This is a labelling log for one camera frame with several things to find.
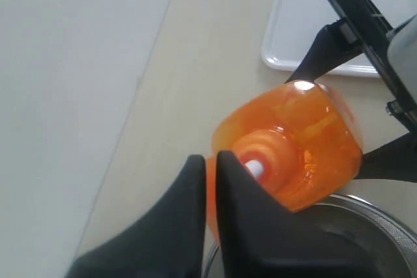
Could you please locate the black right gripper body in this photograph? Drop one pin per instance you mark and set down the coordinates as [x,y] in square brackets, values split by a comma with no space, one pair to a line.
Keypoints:
[371,30]

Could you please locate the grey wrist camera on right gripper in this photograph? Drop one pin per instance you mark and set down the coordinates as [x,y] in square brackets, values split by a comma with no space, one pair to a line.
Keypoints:
[402,53]

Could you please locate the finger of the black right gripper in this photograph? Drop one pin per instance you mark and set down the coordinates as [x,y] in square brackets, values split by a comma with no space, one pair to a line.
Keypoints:
[334,45]
[395,160]

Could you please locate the white rectangular plastic tray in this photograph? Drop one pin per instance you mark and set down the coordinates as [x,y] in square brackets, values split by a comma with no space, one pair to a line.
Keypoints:
[294,24]

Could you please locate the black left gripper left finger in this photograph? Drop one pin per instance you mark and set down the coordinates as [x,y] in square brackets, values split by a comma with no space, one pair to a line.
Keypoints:
[167,241]

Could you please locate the orange pump soap bottle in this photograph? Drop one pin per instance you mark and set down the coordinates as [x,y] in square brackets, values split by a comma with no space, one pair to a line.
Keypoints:
[300,141]

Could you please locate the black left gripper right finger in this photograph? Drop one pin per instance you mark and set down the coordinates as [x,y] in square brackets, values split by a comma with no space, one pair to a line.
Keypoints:
[261,238]

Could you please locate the steel mesh colander basket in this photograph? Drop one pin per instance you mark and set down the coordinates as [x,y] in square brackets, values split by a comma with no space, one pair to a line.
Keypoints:
[390,245]

